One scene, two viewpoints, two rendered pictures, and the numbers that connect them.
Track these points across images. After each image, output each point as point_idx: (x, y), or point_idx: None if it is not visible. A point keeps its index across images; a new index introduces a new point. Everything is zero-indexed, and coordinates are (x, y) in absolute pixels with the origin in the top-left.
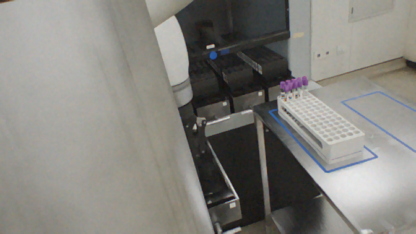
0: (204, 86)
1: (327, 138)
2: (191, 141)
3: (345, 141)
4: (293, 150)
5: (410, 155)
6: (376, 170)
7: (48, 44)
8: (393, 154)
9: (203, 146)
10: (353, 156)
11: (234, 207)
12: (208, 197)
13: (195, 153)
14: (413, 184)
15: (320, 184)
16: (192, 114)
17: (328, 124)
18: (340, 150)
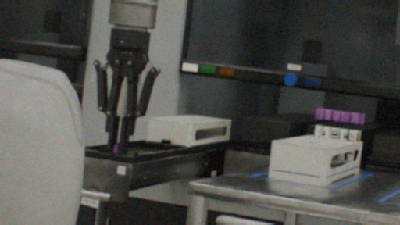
0: (264, 130)
1: (283, 141)
2: (129, 90)
3: (295, 146)
4: (254, 169)
5: (371, 197)
6: (305, 187)
7: None
8: (355, 193)
9: (141, 105)
10: (305, 180)
11: (122, 176)
12: (102, 151)
13: (128, 110)
14: (319, 195)
15: (225, 174)
16: (143, 53)
17: (312, 143)
18: (286, 158)
